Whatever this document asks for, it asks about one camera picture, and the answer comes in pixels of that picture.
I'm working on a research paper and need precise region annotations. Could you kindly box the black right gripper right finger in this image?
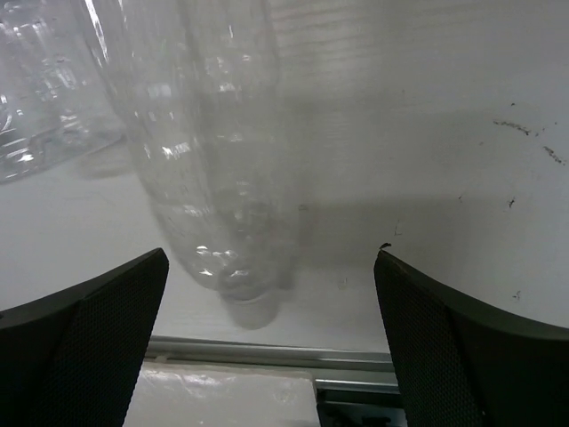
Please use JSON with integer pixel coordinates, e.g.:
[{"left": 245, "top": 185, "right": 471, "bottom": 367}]
[{"left": 373, "top": 250, "right": 568, "bottom": 426}]

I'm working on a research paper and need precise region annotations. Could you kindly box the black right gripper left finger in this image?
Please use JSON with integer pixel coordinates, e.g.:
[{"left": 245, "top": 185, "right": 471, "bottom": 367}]
[{"left": 1, "top": 248, "right": 169, "bottom": 426}]

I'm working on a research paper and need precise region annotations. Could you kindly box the clear crushed unlabelled bottle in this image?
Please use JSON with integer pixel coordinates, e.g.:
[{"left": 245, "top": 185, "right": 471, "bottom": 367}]
[{"left": 71, "top": 1, "right": 298, "bottom": 329}]

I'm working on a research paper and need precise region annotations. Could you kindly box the clear bottle blue label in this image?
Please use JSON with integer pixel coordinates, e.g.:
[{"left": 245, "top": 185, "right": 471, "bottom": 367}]
[{"left": 1, "top": 1, "right": 124, "bottom": 183}]

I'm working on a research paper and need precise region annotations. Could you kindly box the aluminium front table rail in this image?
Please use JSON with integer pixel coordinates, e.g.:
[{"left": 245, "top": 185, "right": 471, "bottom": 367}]
[{"left": 147, "top": 336, "right": 399, "bottom": 394}]

